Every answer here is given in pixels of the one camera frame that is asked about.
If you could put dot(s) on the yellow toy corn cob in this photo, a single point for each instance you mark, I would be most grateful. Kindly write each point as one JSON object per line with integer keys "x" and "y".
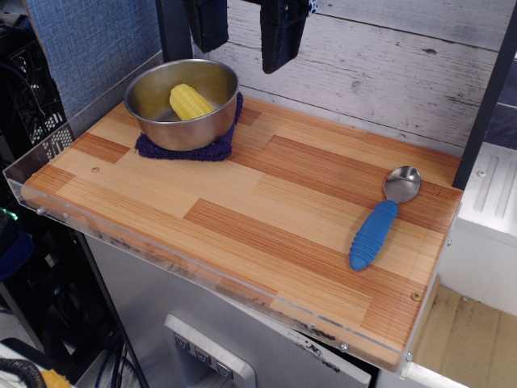
{"x": 188, "y": 104}

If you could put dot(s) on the white plastic block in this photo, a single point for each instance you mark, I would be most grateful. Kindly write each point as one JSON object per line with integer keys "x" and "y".
{"x": 479, "y": 258}

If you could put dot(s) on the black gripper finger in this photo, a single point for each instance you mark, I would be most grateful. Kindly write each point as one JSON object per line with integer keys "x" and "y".
{"x": 208, "y": 22}
{"x": 282, "y": 24}

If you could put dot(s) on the black vertical post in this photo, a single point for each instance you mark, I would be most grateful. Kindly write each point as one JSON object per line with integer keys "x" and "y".
{"x": 489, "y": 101}
{"x": 174, "y": 30}

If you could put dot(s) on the black vertical post left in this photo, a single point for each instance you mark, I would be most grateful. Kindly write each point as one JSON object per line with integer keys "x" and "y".
{"x": 174, "y": 30}

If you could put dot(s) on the clear acrylic table guard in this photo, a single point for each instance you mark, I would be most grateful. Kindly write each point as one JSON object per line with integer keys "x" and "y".
{"x": 270, "y": 227}

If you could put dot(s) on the stainless steel bowl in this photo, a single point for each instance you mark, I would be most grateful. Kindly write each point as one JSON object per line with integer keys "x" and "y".
{"x": 147, "y": 99}

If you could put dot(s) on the stainless steel dispenser cabinet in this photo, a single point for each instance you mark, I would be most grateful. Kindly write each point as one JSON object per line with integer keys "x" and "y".
{"x": 144, "y": 294}

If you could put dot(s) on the black vertical post right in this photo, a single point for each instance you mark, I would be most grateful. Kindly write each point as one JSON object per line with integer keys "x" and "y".
{"x": 489, "y": 101}

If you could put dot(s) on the purple knitted cloth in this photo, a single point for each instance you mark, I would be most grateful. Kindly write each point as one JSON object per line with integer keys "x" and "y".
{"x": 218, "y": 151}

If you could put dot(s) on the blue handled metal spoon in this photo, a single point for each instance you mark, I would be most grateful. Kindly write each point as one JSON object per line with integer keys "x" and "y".
{"x": 401, "y": 186}

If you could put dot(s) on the blue fabric panel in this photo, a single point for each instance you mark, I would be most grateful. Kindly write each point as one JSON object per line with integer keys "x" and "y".
{"x": 92, "y": 45}

